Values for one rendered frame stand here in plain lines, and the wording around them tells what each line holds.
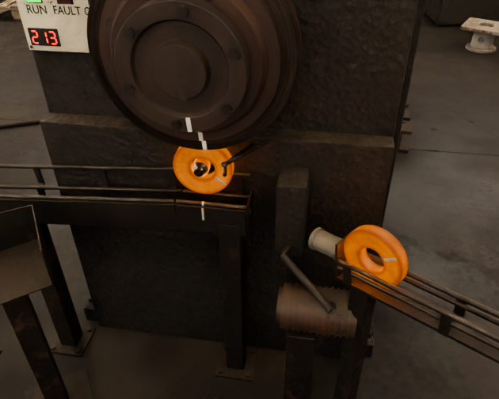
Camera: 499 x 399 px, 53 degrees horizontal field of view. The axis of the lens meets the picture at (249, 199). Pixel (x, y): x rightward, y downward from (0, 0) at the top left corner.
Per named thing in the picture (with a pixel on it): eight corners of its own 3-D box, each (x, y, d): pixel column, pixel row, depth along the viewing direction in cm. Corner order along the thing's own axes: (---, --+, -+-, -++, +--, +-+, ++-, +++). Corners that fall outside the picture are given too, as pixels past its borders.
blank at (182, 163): (165, 166, 133) (162, 172, 130) (193, 125, 124) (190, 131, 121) (215, 196, 136) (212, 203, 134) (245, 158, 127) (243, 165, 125)
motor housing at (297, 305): (276, 384, 168) (281, 271, 136) (342, 393, 165) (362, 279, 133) (272, 419, 158) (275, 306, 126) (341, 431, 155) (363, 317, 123)
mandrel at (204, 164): (224, 141, 138) (213, 148, 140) (214, 129, 136) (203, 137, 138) (210, 175, 124) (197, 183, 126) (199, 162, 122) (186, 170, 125)
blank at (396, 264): (367, 282, 124) (359, 289, 122) (341, 227, 122) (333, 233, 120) (419, 282, 111) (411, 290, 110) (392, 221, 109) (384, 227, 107)
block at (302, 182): (278, 231, 146) (280, 162, 132) (305, 233, 145) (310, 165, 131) (273, 256, 138) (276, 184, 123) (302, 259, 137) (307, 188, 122)
